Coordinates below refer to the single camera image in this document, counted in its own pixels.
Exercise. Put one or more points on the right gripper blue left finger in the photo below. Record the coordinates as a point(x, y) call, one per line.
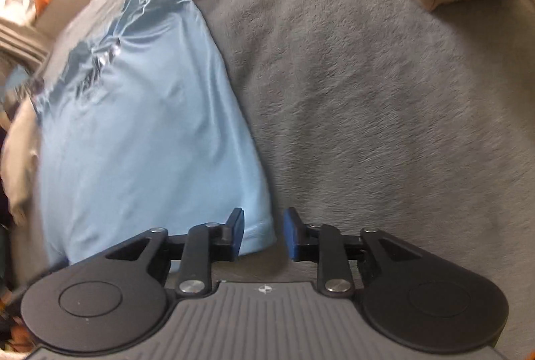
point(235, 232)

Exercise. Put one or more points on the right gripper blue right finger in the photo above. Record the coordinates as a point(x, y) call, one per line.
point(295, 234)

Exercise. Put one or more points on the light blue t-shirt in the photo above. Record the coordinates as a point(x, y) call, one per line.
point(142, 130)

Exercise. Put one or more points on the grey bed blanket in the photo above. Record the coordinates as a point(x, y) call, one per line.
point(377, 113)

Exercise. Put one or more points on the folded cream garment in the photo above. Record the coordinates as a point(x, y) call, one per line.
point(19, 161)

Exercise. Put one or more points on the grey curtain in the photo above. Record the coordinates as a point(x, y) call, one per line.
point(24, 43)

